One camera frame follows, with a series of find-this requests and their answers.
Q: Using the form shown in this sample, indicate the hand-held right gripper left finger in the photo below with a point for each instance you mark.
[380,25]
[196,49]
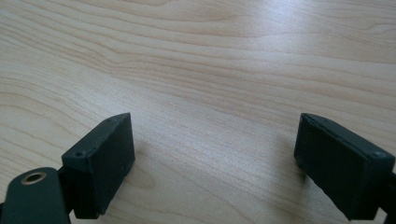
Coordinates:
[99,168]

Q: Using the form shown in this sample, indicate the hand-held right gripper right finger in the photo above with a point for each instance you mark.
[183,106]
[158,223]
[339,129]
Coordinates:
[339,168]

